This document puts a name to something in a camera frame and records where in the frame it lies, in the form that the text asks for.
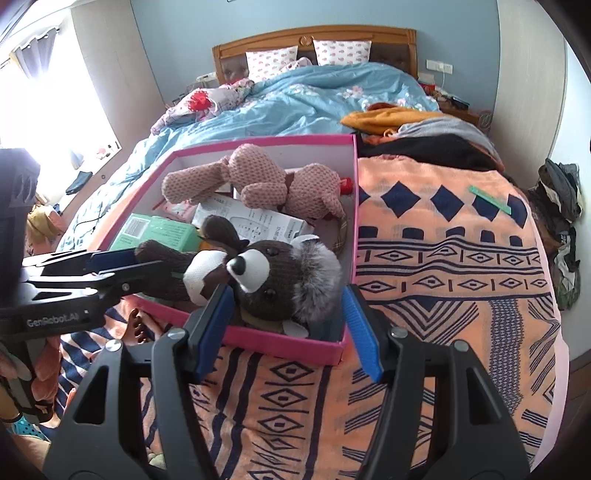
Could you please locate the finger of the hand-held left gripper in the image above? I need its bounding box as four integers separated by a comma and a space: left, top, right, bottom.
21, 247, 140, 278
27, 260, 179, 305

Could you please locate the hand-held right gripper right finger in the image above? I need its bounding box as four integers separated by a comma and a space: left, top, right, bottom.
342, 284, 532, 480

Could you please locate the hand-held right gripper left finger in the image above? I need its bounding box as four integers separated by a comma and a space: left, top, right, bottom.
44, 282, 236, 480

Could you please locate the green cardboard box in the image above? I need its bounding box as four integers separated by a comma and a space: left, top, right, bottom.
108, 213, 204, 252

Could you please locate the pink cardboard box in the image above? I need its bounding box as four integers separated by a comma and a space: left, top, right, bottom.
88, 134, 360, 365

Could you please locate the brown knit plush toy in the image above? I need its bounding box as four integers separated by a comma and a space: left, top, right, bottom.
135, 215, 345, 335

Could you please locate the pink patterned packet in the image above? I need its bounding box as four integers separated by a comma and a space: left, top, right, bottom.
157, 200, 198, 222

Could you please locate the black item on windowsill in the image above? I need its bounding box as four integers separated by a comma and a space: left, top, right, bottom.
66, 171, 94, 195

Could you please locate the orange patterned blanket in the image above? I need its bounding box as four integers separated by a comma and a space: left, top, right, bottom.
58, 157, 571, 480

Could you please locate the white printed box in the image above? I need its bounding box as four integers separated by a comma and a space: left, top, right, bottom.
191, 194, 317, 245

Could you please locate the pink knit plush toy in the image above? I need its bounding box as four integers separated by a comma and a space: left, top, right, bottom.
161, 144, 347, 220

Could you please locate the floral cloth with red flower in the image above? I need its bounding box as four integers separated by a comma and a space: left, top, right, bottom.
151, 78, 256, 134

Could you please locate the green comb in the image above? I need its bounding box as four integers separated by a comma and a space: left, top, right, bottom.
469, 185, 513, 216

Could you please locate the black garment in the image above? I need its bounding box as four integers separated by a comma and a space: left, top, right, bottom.
358, 134, 506, 172

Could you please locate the mustard yellow garment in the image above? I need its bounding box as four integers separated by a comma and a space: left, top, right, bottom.
341, 104, 419, 136

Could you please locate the grey garment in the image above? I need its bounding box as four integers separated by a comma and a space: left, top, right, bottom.
394, 116, 490, 144

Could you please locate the pile of dark clothes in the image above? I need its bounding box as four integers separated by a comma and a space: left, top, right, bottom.
526, 158, 583, 311

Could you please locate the wooden headboard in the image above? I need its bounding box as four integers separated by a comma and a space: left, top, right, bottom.
212, 25, 419, 86

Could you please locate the blue duvet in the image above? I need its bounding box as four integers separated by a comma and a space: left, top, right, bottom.
58, 62, 439, 252

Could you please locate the wooden nightstand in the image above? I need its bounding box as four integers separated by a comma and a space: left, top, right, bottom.
418, 80, 481, 125

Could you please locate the white patterned pillow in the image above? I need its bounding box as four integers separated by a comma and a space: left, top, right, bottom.
246, 46, 298, 83
313, 39, 372, 66

